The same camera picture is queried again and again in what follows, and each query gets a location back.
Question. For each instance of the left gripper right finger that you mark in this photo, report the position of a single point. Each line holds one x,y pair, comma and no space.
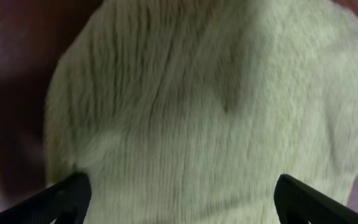
298,203

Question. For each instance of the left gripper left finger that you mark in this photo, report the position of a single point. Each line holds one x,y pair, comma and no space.
66,202

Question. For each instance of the bright green cloth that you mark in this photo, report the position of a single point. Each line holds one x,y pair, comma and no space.
189,111

